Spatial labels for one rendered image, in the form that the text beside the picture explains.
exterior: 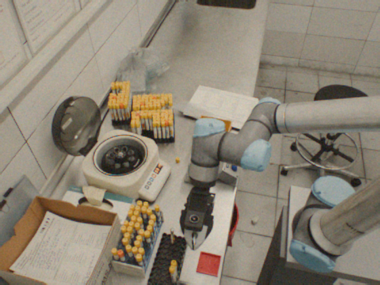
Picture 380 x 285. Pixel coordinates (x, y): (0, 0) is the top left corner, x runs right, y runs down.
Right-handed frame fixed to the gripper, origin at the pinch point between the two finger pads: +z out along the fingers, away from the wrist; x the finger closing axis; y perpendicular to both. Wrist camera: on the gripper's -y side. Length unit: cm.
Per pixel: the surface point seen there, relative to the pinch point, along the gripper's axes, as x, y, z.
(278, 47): -25, 264, -54
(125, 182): 28.0, 20.2, -5.3
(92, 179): 40.8, 21.3, -3.6
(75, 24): 56, 36, -55
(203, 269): -3.0, 9.4, 13.7
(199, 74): 20, 97, -36
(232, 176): -6.5, 35.7, -8.1
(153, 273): 11.5, 3.7, 14.4
